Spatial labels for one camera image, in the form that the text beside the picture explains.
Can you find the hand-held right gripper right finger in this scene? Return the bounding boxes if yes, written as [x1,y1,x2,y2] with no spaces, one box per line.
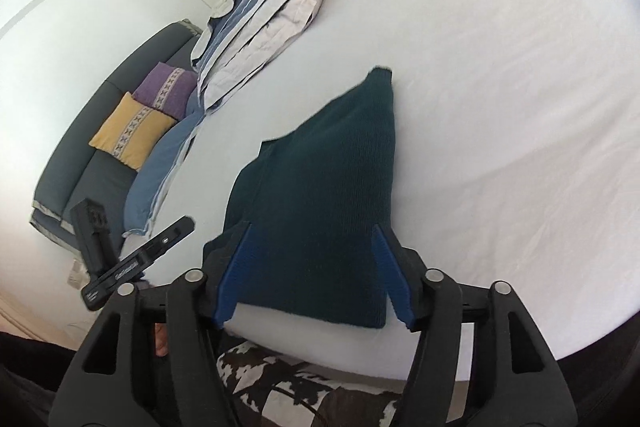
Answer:
[372,224,566,427]

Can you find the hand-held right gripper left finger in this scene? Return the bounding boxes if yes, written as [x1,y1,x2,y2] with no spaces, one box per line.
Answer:
[47,223,251,427]

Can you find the dark green knit sweater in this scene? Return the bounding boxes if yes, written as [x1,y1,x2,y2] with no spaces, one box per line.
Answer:
[202,66,401,330]

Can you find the person's left hand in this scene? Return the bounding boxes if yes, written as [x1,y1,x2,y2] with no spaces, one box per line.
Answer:
[152,322,171,358]

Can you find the dark grey sofa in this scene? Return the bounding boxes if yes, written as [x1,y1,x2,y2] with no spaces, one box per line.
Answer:
[30,19,203,253]

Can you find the black white brown patterned pants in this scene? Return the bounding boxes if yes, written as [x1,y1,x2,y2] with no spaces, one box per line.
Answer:
[217,337,401,427]

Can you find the yellow patterned cushion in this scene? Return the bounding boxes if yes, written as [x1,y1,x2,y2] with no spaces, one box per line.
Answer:
[89,92,178,172]

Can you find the dark cloth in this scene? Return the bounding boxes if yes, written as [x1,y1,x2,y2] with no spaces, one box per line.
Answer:
[0,332,76,427]

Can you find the purple patterned cushion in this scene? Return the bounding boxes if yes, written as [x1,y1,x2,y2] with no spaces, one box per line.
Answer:
[132,62,198,118]

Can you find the bed with white sheet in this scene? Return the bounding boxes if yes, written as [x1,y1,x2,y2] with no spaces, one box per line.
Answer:
[120,0,640,380]

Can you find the folded grey blue striped duvet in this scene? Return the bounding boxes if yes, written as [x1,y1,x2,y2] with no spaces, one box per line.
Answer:
[191,0,281,108]

